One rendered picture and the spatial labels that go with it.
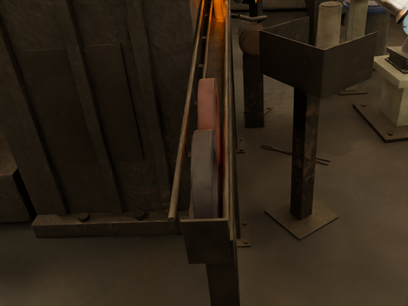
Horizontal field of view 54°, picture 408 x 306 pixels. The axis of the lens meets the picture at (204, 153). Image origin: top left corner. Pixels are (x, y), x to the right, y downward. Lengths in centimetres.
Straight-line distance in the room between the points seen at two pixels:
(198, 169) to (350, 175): 130
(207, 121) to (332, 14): 168
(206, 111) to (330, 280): 83
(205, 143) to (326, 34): 182
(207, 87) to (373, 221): 102
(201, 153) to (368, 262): 97
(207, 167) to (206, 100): 19
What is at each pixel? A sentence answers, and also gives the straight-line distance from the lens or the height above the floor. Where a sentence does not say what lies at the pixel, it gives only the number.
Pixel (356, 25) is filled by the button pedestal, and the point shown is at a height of 40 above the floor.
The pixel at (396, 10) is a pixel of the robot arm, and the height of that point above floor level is 59.
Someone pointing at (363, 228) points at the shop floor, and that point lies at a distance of 161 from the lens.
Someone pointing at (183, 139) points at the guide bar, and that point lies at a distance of 80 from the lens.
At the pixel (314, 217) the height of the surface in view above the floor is 1.
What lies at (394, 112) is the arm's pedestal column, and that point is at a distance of 223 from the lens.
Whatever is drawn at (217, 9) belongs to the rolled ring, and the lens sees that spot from 161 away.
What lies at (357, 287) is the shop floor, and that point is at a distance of 142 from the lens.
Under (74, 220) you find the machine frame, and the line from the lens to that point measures 165.
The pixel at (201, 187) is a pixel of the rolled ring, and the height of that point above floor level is 70.
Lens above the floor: 108
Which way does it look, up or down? 33 degrees down
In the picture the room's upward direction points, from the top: 6 degrees counter-clockwise
